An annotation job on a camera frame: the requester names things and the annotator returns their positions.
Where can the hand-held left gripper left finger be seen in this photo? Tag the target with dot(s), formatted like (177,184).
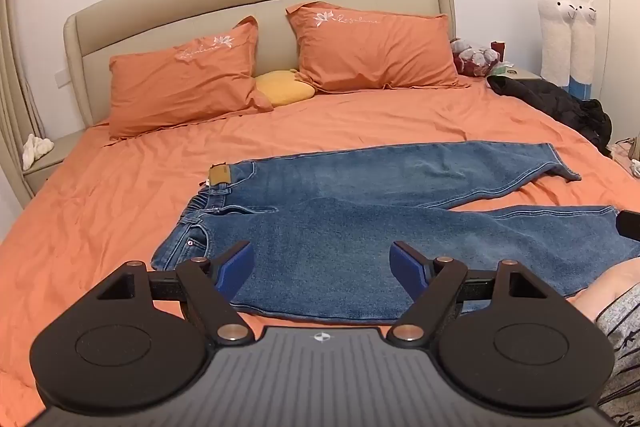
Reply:
(236,268)

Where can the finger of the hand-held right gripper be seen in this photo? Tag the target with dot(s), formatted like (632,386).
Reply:
(631,227)

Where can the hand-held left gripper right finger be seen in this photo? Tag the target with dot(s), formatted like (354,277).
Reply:
(406,268)

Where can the blue denim pants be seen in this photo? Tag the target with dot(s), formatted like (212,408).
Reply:
(340,227)

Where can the person's bare knee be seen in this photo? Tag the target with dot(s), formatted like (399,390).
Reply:
(607,287)

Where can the pink clutter pile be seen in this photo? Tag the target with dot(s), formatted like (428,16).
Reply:
(627,154)

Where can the orange bed sheet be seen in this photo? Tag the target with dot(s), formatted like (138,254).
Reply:
(125,187)

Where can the black jacket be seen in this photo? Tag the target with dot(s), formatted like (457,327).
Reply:
(555,99)

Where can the white alpaca plush toy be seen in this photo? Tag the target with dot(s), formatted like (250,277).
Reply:
(584,52)
(555,42)

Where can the yellow cushion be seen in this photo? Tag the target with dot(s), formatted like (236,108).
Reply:
(285,88)

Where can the beige nightstand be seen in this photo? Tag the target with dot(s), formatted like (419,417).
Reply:
(50,167)
(522,73)

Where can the orange embroidered pillow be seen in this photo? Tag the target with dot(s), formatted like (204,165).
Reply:
(370,52)
(180,82)

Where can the red and white plush bundle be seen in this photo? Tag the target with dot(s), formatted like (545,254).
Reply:
(472,57)

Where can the dark red cup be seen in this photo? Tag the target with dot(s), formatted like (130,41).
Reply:
(498,48)

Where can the white crumpled cloth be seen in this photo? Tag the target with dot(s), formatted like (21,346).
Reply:
(36,149)

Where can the beige curtain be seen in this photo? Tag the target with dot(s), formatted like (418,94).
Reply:
(15,82)

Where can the white wall outlet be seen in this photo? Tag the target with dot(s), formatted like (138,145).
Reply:
(61,77)

